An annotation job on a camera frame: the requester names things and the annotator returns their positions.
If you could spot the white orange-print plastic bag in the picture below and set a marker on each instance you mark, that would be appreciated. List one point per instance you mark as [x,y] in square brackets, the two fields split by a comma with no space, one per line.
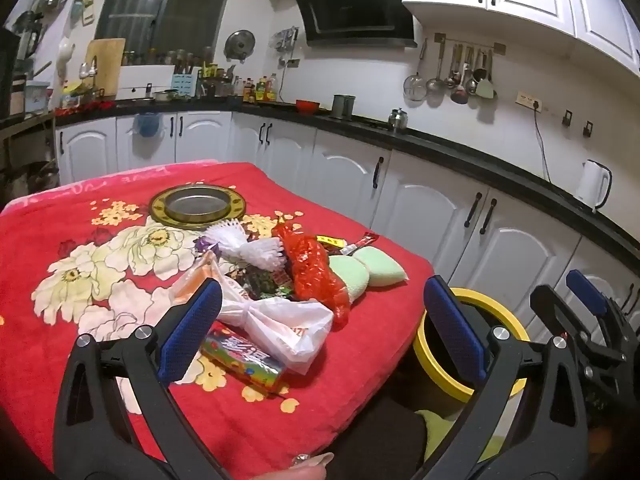
[280,325]

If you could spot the dark skimmer spoon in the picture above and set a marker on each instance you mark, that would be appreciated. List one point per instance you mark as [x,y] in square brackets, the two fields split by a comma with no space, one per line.
[459,95]

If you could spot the black range hood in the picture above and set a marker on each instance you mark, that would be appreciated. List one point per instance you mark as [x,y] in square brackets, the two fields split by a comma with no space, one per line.
[350,5]

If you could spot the white wall socket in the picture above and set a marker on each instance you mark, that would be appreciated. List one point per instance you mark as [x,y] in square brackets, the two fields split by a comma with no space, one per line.
[525,99]

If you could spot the red floral blanket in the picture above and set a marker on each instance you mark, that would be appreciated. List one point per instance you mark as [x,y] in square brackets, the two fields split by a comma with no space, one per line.
[50,220]

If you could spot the person's left hand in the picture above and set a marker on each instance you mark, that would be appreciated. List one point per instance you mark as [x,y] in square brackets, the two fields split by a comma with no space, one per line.
[302,469]

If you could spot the white hanging bag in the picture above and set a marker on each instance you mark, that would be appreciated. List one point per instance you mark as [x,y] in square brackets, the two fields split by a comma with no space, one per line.
[65,56]

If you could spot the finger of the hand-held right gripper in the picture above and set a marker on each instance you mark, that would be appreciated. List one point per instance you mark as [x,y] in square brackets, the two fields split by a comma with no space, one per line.
[586,290]
[555,307]

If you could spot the green sponge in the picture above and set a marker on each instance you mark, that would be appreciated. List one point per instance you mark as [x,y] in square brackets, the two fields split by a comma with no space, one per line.
[350,275]
[382,262]

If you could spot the steel teapot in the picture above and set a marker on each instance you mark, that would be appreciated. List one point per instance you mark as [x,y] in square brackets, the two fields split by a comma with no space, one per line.
[398,118]

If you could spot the white electric kettle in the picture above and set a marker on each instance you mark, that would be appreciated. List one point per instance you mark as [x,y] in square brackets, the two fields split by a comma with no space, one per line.
[590,185]

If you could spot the steel ladle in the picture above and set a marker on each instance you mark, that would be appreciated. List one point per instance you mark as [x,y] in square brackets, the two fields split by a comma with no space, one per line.
[472,82]
[435,84]

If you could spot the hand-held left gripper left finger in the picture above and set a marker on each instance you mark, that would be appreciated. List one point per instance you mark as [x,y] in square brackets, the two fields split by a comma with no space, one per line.
[192,330]

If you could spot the white base cabinets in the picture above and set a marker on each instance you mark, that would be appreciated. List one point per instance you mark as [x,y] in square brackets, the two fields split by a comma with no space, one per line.
[425,205]

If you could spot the grey metal pot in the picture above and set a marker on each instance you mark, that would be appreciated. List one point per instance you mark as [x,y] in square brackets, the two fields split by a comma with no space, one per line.
[343,106]

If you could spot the small dark wall socket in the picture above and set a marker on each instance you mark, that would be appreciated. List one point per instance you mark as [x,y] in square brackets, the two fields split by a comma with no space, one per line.
[290,63]

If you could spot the dark appliance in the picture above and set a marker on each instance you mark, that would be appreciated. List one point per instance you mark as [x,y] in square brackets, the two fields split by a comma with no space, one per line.
[7,75]

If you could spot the hanging steel pot lid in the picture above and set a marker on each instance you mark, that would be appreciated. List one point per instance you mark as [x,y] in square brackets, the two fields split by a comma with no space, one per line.
[239,44]

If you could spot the pale blue knife block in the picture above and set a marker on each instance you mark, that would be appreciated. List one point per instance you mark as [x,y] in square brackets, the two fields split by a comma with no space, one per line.
[184,86]

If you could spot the steel faucet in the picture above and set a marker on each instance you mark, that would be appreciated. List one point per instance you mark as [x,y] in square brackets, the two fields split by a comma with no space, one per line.
[89,67]

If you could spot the open storage shelf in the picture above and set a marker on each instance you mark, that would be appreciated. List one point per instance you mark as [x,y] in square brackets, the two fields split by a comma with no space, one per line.
[25,160]

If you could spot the red stick snack wrapper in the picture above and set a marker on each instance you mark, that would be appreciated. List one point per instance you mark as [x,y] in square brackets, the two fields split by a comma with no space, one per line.
[362,241]

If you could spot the pale green spatula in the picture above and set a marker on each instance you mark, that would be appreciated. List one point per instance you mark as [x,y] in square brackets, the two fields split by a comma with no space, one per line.
[485,89]

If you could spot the wooden cutting board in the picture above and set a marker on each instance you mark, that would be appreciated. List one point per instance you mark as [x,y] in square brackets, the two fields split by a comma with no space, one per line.
[105,65]

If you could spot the dark blender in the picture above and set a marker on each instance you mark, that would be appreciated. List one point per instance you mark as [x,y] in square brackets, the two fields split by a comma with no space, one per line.
[27,35]

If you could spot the yellow snack wrapper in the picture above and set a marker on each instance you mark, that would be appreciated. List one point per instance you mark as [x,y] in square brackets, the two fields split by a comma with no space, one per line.
[330,241]

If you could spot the black bin with yellow rim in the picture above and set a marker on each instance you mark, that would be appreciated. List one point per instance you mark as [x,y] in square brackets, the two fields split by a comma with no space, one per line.
[506,311]

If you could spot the dark kitchen window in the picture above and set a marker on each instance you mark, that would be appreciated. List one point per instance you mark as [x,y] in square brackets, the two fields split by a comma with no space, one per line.
[165,5]

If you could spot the dark green snack wrapper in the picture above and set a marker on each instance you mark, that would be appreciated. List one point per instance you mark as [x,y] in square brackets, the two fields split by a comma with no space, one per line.
[262,282]

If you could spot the white foam fruit net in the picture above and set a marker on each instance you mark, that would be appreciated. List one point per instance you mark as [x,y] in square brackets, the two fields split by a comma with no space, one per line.
[235,242]

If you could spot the dark wall hook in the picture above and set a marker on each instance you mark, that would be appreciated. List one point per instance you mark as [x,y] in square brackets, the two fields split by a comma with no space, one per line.
[566,118]
[587,128]

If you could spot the row of condiment bottles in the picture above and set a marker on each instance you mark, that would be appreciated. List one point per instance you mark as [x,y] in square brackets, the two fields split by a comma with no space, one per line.
[260,90]

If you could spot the pile of red peppers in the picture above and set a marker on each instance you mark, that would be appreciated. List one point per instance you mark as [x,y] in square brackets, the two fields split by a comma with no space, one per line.
[85,106]

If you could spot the small steel pot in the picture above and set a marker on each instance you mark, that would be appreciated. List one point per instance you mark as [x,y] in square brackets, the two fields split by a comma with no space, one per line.
[165,95]

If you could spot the colourful foil snack packet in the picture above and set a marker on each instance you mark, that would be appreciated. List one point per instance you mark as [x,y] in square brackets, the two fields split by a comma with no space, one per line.
[240,357]

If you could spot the red bowl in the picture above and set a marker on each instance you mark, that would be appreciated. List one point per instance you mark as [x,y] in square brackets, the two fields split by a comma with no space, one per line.
[307,105]

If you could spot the row of windowsill jars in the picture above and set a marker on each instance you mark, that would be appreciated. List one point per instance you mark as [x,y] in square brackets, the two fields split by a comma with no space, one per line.
[165,57]

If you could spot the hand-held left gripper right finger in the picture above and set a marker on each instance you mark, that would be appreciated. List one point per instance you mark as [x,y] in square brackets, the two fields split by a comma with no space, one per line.
[452,327]

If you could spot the black kitchen countertop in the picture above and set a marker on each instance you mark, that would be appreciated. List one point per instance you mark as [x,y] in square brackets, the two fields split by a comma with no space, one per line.
[450,149]

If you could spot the pale blue container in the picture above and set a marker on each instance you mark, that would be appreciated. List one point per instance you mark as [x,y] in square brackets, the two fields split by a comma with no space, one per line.
[37,97]

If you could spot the hanging plastic boards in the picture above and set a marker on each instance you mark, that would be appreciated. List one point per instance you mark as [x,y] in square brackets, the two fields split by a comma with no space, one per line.
[83,7]

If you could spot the gold-rimmed round metal tray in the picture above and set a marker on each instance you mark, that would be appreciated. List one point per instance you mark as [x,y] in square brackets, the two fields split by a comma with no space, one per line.
[160,205]

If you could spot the red plastic bag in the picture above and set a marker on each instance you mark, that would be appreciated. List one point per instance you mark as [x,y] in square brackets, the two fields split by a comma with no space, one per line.
[312,270]

